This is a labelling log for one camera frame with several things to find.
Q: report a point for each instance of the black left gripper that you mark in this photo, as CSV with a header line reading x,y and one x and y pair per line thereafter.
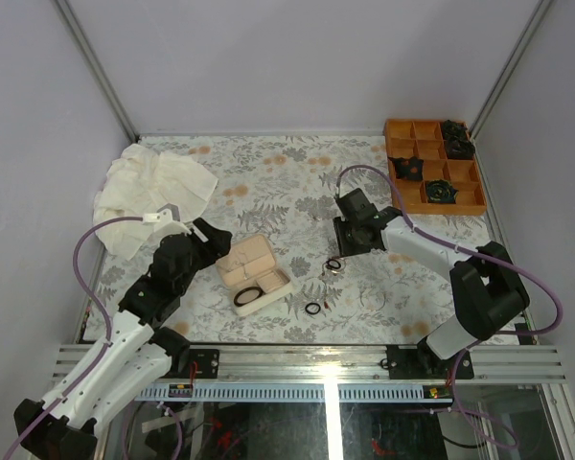
x,y
218,241

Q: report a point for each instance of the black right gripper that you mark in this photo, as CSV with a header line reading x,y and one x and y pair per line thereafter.
x,y
345,248

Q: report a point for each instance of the beige jewelry box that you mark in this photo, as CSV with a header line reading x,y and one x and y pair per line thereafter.
x,y
252,262

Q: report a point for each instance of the black bangle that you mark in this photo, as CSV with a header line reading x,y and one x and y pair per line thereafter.
x,y
247,295

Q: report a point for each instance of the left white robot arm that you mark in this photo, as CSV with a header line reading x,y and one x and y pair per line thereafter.
x,y
136,350

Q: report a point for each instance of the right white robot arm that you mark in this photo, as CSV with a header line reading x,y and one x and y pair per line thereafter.
x,y
486,296

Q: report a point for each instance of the floral patterned tablecloth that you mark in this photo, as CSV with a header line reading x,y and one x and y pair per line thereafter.
x,y
273,186

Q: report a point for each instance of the black flower orange dots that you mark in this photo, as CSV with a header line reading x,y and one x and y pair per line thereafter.
x,y
410,169

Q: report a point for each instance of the black flower green swirls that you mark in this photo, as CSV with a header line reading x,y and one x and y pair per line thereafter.
x,y
440,191

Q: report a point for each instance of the white crumpled cloth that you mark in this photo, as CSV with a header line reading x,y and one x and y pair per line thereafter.
x,y
143,181

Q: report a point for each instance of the orange wooden divided tray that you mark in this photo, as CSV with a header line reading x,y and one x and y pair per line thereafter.
x,y
424,139

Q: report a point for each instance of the black fabric flower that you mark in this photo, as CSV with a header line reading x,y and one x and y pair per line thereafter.
x,y
451,128
459,148

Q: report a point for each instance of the black fabric flower top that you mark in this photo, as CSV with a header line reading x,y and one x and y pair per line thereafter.
x,y
451,128

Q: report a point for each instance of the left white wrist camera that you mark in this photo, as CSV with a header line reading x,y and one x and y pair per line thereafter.
x,y
165,222

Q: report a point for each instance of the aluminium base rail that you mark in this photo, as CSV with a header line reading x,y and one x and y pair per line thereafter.
x,y
355,374

